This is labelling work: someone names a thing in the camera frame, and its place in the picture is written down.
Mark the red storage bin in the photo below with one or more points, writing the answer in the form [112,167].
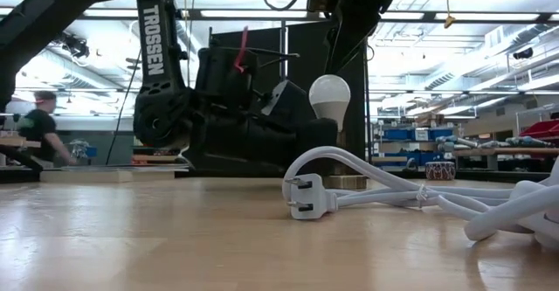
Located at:
[541,129]

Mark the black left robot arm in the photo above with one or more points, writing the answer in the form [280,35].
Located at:
[153,42]

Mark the black ceiling-hung device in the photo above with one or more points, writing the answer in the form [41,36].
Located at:
[523,53]
[75,46]

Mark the black partition screen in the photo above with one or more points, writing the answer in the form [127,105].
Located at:
[305,59]

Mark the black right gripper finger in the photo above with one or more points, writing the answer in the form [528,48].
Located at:
[349,42]

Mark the person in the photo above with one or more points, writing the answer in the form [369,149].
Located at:
[39,127]

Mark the brushed metal lamp base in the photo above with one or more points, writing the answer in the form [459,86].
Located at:
[349,182]

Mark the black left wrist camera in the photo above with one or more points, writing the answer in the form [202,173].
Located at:
[288,103]

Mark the blue storage bins shelf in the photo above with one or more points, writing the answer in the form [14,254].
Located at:
[395,134]

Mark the red tape tag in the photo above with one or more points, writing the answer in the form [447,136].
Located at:
[241,50]

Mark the white light bulb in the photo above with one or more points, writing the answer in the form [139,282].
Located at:
[329,96]

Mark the wooden workbench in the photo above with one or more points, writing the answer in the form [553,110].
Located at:
[502,151]

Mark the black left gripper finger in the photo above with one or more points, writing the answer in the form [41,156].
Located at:
[321,133]

